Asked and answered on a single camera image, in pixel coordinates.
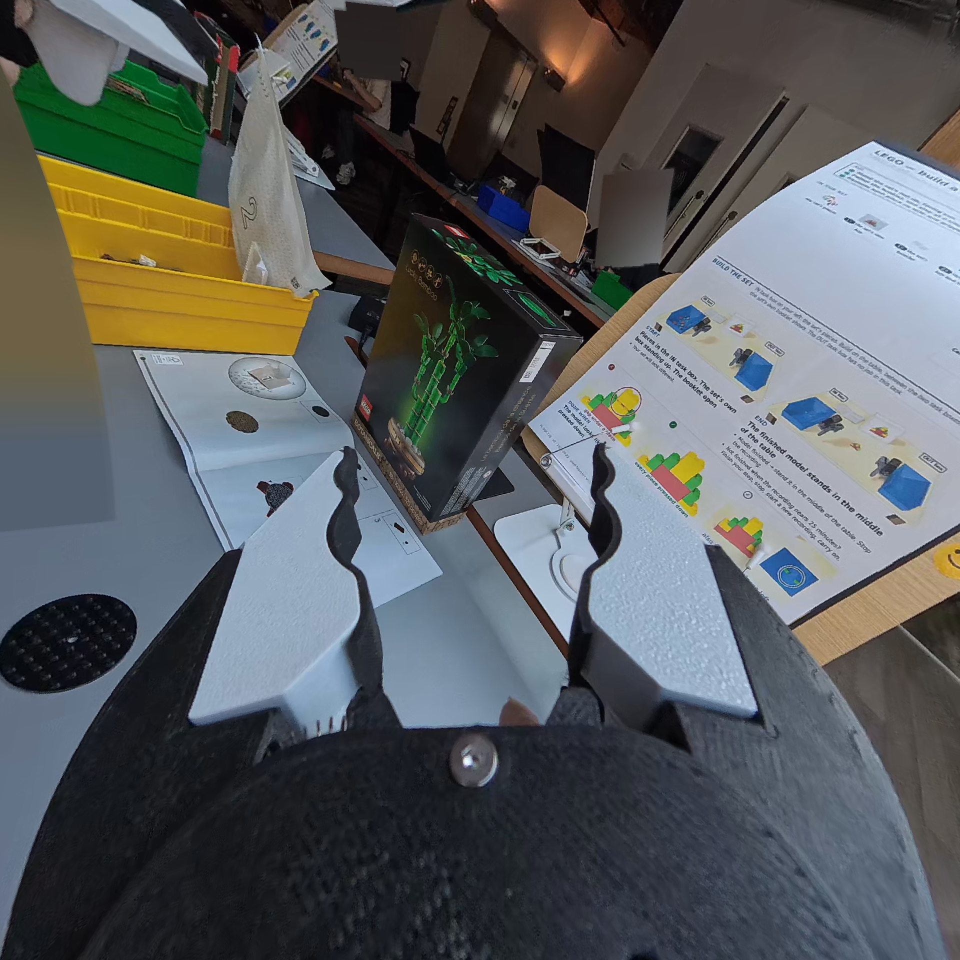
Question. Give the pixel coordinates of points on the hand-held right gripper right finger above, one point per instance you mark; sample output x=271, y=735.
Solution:
x=660, y=600

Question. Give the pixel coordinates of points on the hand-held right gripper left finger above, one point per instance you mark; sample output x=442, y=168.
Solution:
x=277, y=615

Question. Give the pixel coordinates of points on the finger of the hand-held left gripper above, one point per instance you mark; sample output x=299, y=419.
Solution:
x=135, y=30
x=79, y=60

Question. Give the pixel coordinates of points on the black round studded plate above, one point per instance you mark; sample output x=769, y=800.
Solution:
x=67, y=643

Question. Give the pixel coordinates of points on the yellow plastic bin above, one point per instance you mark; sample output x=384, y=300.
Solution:
x=187, y=315

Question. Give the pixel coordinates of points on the green plastic bin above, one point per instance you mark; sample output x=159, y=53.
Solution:
x=97, y=135

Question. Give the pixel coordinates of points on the green cardboard toy box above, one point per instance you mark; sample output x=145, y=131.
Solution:
x=221, y=90

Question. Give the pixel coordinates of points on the white stand base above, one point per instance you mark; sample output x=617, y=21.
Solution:
x=525, y=547

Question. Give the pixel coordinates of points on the open building instruction booklet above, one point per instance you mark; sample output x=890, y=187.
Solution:
x=217, y=450

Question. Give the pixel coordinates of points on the cream paper bag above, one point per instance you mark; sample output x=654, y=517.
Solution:
x=270, y=195

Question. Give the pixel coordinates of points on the light wooden board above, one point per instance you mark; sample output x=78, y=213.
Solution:
x=877, y=609

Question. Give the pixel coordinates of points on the yellow smiley sticker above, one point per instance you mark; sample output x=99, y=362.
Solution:
x=949, y=561

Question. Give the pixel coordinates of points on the black toy set box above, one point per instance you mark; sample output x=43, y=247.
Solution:
x=450, y=375

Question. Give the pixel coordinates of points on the small green bin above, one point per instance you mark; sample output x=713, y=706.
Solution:
x=611, y=291

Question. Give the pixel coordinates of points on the grey metal double door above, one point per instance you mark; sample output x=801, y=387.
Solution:
x=480, y=97

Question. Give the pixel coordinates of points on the long wooden table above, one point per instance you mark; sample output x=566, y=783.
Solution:
x=450, y=202

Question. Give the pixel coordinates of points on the tan wooden chair back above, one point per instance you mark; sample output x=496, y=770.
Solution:
x=556, y=223

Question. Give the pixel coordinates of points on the blue plastic bin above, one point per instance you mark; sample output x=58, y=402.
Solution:
x=504, y=208

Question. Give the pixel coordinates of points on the white door with window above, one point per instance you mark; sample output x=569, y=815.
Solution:
x=712, y=172

